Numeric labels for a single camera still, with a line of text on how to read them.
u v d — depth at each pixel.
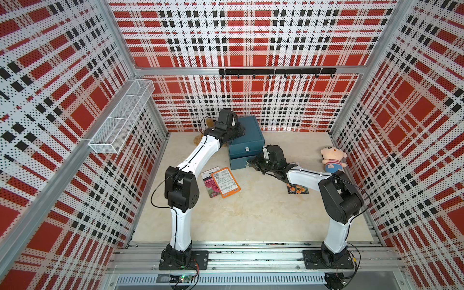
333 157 1.01
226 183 0.97
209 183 0.98
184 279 0.69
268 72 0.88
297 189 0.93
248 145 0.90
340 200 0.50
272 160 0.76
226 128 0.71
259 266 0.73
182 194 0.52
